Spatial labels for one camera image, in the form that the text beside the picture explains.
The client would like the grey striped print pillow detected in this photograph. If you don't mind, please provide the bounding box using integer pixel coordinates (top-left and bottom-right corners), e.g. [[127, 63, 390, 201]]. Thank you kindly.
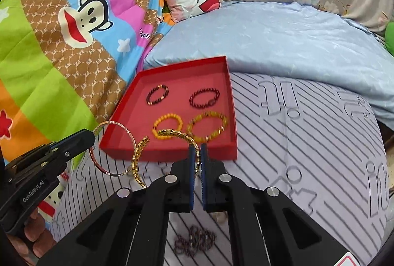
[[50, 72, 389, 265]]

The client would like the red jewelry tray box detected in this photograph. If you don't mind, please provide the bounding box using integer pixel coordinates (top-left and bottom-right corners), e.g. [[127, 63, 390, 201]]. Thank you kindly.
[[111, 56, 237, 160]]

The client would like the purple garnet bead strand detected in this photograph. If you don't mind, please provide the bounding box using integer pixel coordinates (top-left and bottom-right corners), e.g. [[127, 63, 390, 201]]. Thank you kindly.
[[174, 225, 217, 257]]

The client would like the dark red bead bracelet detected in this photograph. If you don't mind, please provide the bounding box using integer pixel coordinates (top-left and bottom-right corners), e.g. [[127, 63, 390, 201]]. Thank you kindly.
[[188, 87, 221, 109]]

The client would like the gold cuff bangle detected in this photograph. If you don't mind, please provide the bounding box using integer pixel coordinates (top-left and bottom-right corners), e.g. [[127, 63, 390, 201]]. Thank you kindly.
[[130, 129, 201, 189]]

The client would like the thin rose gold bangle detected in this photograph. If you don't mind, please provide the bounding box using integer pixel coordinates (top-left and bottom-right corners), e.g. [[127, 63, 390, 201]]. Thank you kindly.
[[89, 120, 137, 177]]

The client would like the yellow round bead bracelet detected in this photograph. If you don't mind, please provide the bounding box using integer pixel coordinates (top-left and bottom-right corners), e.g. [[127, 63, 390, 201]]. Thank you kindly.
[[151, 112, 184, 141]]

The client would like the person's left hand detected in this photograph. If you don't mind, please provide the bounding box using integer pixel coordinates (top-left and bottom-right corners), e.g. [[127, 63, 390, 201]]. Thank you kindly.
[[7, 209, 57, 265]]

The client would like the yellow amber chunky bracelet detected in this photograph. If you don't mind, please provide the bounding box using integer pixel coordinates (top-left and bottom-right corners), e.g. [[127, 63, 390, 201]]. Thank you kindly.
[[186, 110, 230, 144]]

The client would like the dark bead gold spacer bracelet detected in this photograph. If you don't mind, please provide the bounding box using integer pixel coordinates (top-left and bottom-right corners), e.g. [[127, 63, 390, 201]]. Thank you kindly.
[[146, 84, 170, 106]]

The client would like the colourful monkey cartoon blanket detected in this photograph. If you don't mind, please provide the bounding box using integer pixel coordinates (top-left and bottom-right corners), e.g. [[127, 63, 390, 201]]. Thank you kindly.
[[0, 0, 176, 223]]

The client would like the green plush toy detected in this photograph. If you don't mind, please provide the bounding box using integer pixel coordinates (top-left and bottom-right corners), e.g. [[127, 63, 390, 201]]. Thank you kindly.
[[385, 22, 394, 56]]

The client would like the light blue quilt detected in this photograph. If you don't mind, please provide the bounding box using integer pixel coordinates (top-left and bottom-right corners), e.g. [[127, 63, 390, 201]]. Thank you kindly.
[[142, 2, 393, 127]]

